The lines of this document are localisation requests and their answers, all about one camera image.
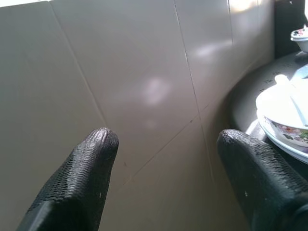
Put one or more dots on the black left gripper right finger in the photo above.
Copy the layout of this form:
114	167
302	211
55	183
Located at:
267	187

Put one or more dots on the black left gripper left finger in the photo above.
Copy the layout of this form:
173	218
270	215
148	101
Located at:
79	183

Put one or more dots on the floral white plate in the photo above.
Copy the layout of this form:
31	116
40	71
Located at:
288	131

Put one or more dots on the white shallow dish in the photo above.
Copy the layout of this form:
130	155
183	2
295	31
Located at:
272	103

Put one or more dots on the dark perforated round tray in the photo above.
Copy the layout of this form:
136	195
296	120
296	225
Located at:
250	96

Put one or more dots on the white ceramic spoon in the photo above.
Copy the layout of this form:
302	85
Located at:
282	80

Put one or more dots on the floral-rimmed white bowl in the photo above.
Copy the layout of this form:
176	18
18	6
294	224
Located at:
300	36

